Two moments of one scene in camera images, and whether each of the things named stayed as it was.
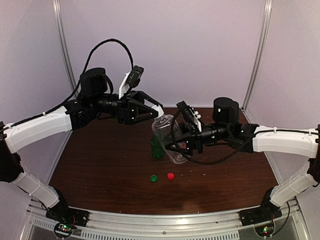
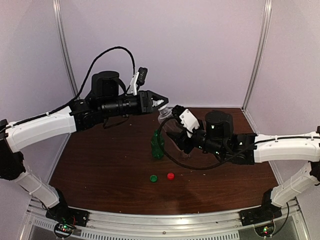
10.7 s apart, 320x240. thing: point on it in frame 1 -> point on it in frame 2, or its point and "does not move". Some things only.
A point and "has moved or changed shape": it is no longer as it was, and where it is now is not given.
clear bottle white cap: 162,127 has moved or changed shape
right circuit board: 265,230 does not move
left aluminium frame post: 62,38 does not move
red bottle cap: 170,176 does not move
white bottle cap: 159,110 has moved or changed shape
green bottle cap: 153,178 does not move
